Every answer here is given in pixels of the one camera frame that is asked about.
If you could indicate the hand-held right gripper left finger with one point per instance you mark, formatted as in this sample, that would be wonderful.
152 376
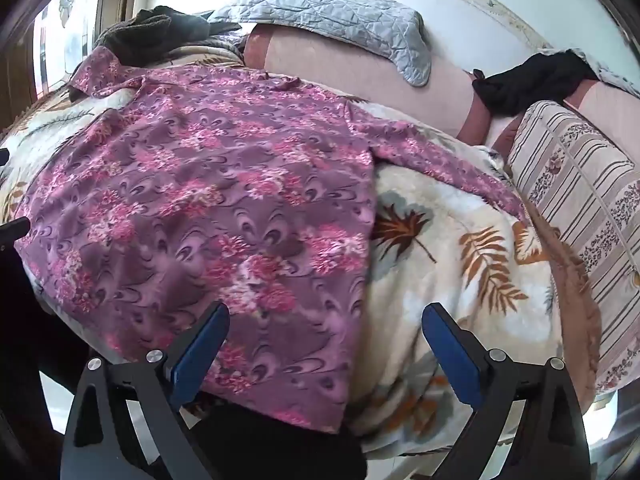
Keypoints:
200 355

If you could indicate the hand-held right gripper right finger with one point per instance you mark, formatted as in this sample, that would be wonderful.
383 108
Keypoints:
452 355

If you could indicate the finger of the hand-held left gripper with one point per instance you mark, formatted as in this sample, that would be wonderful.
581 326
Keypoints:
15 232
3 156

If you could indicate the purple floral shirt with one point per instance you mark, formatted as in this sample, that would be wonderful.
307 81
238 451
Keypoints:
200 185

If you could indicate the cream leaf-print blanket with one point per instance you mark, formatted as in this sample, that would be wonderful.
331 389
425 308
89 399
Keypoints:
450 285

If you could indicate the person's dark clothing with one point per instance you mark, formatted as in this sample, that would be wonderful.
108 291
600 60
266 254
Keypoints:
280 450

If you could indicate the striped floral pillow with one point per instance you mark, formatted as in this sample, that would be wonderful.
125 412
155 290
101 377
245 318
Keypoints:
575 210

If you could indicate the dark grey clothing pile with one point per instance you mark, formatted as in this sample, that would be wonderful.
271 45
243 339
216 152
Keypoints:
150 30

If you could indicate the black cloth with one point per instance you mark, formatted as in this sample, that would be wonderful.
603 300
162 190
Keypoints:
530 85

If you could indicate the pink padded headboard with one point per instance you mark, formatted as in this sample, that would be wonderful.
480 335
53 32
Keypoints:
350 75

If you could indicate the grey quilted cloth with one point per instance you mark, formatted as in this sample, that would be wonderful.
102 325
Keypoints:
340 20

